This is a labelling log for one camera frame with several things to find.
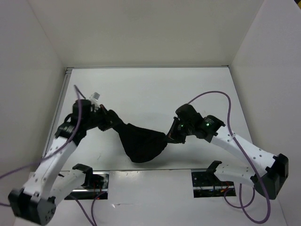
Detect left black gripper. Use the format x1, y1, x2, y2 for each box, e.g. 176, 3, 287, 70
85, 104, 122, 131

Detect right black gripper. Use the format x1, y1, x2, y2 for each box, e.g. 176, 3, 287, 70
162, 116, 193, 144

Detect black skirt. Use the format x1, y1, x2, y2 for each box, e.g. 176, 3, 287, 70
113, 122, 167, 163

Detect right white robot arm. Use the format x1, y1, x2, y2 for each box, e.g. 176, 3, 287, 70
167, 104, 289, 200

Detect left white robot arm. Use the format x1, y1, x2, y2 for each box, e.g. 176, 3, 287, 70
8, 99, 117, 226

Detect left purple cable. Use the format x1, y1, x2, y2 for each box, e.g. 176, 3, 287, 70
0, 85, 109, 226

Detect purple cable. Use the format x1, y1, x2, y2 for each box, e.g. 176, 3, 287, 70
0, 85, 109, 226
188, 90, 272, 224

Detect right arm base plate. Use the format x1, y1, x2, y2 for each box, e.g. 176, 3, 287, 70
191, 170, 236, 198

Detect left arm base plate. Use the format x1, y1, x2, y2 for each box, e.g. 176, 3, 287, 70
65, 171, 110, 200

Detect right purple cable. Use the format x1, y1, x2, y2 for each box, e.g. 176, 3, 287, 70
188, 90, 272, 224

